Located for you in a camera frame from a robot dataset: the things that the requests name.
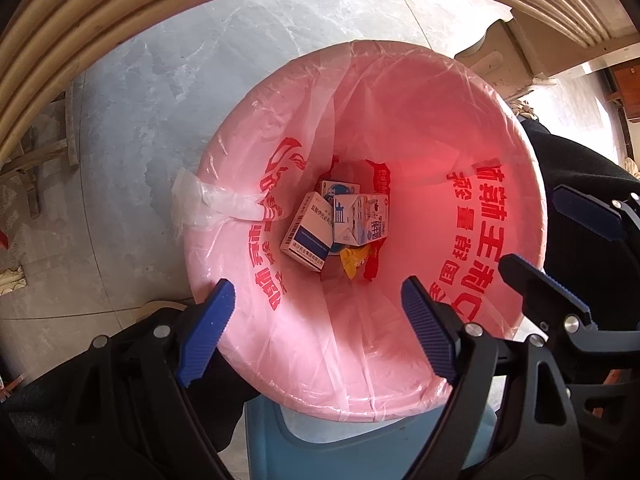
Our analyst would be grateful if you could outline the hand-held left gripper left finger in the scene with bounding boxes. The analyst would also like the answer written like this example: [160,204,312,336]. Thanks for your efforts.
[65,280,237,480]

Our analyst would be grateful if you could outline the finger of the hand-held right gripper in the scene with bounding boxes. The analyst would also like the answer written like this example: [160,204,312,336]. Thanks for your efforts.
[553,184,640,257]
[498,253,640,357]

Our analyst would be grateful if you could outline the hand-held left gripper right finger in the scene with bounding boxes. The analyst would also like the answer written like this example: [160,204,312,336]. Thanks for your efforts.
[401,276,584,480]

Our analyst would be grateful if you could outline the yellow snack wrapper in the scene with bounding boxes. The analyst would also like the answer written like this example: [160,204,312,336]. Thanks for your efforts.
[340,247,373,281]

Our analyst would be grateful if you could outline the white milk carton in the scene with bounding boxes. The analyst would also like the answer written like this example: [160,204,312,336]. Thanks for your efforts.
[333,192,390,247]

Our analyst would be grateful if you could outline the white and blue medicine box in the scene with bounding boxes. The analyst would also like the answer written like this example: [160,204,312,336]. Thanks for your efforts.
[280,191,335,273]

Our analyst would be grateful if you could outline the dark grey trousers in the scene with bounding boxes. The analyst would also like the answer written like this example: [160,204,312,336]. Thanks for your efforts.
[0,115,640,480]

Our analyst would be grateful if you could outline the blue plastic stool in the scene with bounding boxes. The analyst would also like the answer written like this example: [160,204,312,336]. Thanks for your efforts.
[244,395,501,480]

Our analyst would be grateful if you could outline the pink printed plastic bin liner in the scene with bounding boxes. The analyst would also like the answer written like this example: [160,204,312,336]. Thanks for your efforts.
[171,39,550,423]

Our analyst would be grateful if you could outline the beige wooden coffee table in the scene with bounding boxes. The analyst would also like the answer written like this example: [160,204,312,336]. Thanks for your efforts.
[0,0,640,216]

